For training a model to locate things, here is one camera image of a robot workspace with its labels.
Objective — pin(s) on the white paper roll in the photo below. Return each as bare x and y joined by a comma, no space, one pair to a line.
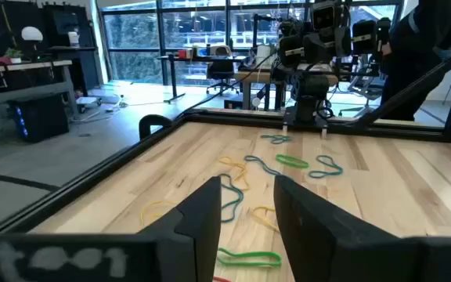
262,55

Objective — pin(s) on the white globe lamp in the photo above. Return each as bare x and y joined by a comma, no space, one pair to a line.
32,34

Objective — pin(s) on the person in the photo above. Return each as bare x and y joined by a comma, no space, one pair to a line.
417,51

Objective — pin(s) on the black table clamp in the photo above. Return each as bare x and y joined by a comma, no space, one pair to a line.
153,118

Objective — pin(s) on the red box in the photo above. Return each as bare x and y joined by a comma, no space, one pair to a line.
184,53

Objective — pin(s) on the red rubber band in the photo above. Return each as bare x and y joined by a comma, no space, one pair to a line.
221,279

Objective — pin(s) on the light wood top desk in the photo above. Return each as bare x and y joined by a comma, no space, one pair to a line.
33,64

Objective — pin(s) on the long teal rubber band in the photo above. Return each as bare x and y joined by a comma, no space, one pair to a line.
339,171

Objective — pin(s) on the dark pegboard panel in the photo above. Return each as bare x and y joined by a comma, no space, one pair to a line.
69,19

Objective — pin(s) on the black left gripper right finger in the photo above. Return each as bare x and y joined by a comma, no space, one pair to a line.
319,235

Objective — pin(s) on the small teal rubber band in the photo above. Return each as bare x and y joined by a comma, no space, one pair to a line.
277,138

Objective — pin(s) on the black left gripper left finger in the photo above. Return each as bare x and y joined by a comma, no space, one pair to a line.
198,235

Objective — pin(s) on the black side desk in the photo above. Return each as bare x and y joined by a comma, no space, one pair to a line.
73,49

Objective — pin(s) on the light wood table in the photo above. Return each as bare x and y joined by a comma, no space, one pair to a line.
257,74

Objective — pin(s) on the yellow rubber band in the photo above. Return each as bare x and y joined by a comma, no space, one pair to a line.
243,172
159,202
266,223

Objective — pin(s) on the white canister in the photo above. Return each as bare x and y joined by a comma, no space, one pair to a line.
73,39

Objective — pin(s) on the white wheeled floor device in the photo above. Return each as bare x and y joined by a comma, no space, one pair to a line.
88,101

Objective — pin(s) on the black standing desk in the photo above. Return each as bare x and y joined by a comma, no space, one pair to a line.
210,58

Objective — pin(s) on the black computer tower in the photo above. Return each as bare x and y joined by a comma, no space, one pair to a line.
39,117

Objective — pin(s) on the green rubber band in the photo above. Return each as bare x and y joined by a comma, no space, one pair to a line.
277,157
249,264

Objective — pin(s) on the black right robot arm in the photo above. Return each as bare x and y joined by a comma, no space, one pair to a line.
307,92

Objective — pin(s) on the blue rubber band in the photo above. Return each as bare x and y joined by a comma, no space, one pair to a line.
264,166

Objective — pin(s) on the black office chair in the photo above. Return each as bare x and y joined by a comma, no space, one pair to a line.
221,70

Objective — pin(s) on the small potted plant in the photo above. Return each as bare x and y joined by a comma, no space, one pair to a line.
14,53

